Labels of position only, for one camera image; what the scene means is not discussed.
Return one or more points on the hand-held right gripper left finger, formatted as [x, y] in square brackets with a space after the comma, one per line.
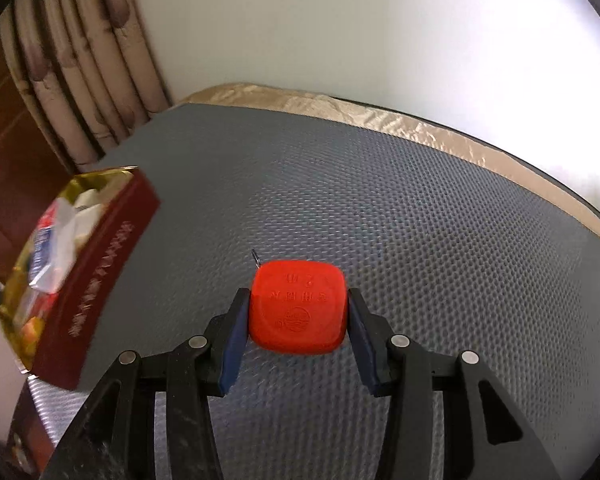
[232, 355]

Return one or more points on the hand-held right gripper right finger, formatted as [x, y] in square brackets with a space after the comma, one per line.
[366, 355]

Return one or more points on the clear box with blue-red label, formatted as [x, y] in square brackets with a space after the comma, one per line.
[47, 240]

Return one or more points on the gold tin box red outside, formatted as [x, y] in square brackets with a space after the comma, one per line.
[105, 270]

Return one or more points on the dark wooden cabinet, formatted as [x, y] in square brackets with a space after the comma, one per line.
[5, 160]

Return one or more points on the beige satin cloth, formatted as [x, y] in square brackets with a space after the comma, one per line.
[380, 115]

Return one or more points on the beige printed curtain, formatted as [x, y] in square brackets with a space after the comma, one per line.
[95, 60]

